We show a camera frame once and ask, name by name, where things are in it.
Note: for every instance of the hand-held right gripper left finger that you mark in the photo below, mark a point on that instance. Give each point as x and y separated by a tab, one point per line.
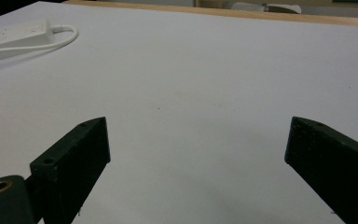
74	165

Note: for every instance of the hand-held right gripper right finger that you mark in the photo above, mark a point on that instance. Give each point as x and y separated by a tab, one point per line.
332	165

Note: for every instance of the white power strip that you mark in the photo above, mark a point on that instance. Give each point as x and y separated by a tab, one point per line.
12	37
43	45

